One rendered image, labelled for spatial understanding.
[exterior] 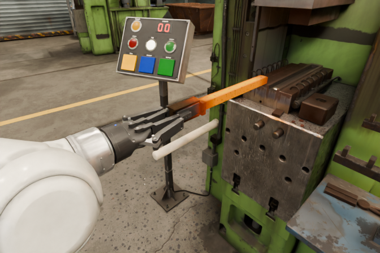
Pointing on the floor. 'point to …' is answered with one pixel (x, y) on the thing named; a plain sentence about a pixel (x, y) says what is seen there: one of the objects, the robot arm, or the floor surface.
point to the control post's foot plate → (160, 195)
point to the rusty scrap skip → (194, 15)
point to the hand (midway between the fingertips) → (185, 110)
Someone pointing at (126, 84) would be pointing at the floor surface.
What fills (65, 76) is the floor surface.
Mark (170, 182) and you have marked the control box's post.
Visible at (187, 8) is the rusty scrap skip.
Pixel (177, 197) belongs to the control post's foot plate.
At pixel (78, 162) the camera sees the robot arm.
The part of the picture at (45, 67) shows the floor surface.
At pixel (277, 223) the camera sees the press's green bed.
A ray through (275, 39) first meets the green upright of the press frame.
